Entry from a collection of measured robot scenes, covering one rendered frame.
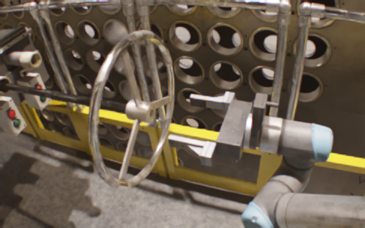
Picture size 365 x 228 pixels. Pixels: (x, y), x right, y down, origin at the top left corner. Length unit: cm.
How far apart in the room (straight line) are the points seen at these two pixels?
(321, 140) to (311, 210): 15
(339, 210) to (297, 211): 8
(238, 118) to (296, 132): 13
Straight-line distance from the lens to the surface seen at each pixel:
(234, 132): 57
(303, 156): 58
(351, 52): 186
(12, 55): 125
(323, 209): 49
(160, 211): 150
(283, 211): 54
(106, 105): 72
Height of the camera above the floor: 128
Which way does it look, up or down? 40 degrees down
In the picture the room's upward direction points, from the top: 8 degrees counter-clockwise
